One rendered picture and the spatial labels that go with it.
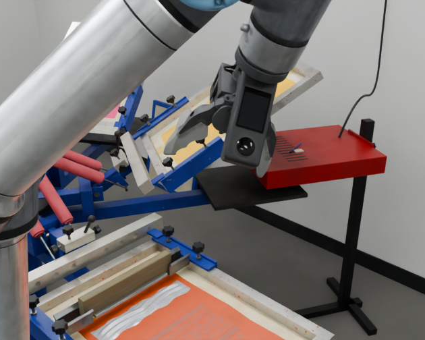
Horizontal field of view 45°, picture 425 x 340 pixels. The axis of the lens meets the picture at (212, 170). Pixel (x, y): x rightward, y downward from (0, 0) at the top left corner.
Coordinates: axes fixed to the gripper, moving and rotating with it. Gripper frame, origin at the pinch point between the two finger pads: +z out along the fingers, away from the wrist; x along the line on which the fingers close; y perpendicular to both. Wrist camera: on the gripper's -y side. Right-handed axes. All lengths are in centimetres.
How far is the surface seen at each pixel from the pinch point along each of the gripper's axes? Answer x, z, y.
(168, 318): -17, 95, 21
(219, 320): -32, 89, 21
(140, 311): -9, 99, 24
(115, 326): -1, 98, 17
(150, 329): -12, 95, 17
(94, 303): 7, 95, 22
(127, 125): 5, 135, 142
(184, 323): -22, 92, 19
